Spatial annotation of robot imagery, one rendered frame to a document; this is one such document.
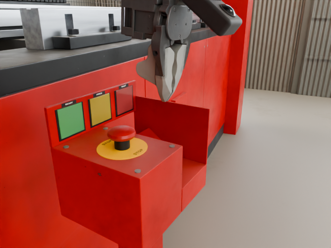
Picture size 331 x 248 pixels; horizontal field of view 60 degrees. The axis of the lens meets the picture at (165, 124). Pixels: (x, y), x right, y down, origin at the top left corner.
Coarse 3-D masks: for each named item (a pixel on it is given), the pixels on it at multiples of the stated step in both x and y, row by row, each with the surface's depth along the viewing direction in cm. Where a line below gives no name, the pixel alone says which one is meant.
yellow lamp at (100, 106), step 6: (102, 96) 47; (108, 96) 48; (90, 102) 45; (96, 102) 46; (102, 102) 48; (108, 102) 49; (90, 108) 46; (96, 108) 47; (102, 108) 48; (108, 108) 49; (96, 114) 47; (102, 114) 48; (108, 114) 49; (96, 120) 47; (102, 120) 48
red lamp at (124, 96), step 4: (124, 88) 52; (128, 88) 53; (116, 92) 50; (120, 92) 51; (124, 92) 52; (128, 92) 53; (116, 96) 50; (120, 96) 51; (124, 96) 52; (128, 96) 53; (116, 100) 51; (120, 100) 51; (124, 100) 52; (128, 100) 53; (120, 104) 52; (124, 104) 53; (128, 104) 54; (132, 104) 55; (120, 108) 52; (124, 108) 53; (128, 108) 54; (132, 108) 55; (120, 112) 52
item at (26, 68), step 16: (192, 32) 132; (208, 32) 157; (80, 48) 73; (96, 48) 73; (112, 48) 75; (128, 48) 82; (144, 48) 91; (0, 64) 50; (16, 64) 50; (32, 64) 52; (48, 64) 56; (64, 64) 60; (80, 64) 64; (96, 64) 70; (112, 64) 76; (0, 80) 47; (16, 80) 50; (32, 80) 53; (48, 80) 56
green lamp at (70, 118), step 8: (80, 104) 43; (64, 112) 41; (72, 112) 42; (80, 112) 44; (64, 120) 41; (72, 120) 43; (80, 120) 44; (64, 128) 42; (72, 128) 43; (80, 128) 44; (64, 136) 42
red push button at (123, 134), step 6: (114, 126) 41; (120, 126) 41; (126, 126) 41; (108, 132) 39; (114, 132) 39; (120, 132) 39; (126, 132) 39; (132, 132) 39; (114, 138) 38; (120, 138) 38; (126, 138) 38; (132, 138) 40; (114, 144) 40; (120, 144) 40; (126, 144) 40; (120, 150) 40
